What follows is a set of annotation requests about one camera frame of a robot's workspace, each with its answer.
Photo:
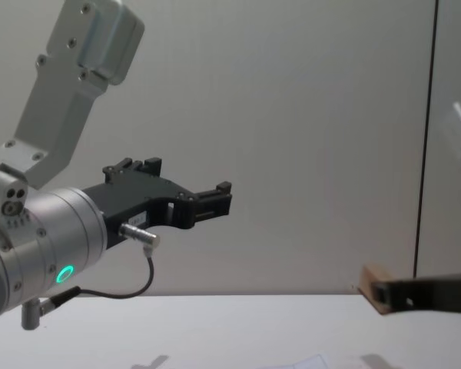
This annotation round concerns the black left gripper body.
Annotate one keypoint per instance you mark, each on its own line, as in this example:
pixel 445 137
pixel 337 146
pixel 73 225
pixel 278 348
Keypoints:
pixel 127 200

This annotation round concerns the brown cardboard tray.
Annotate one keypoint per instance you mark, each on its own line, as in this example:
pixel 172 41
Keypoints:
pixel 370 278

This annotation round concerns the white table cloth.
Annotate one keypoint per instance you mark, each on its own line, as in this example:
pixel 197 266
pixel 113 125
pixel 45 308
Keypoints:
pixel 215 330

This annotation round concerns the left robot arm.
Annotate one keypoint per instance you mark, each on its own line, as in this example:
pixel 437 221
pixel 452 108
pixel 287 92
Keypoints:
pixel 42 227

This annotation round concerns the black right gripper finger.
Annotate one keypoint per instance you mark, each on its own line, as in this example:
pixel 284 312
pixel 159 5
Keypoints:
pixel 430 294

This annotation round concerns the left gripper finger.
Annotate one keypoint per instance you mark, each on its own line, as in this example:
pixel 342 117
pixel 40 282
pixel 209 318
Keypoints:
pixel 207 203
pixel 132 169

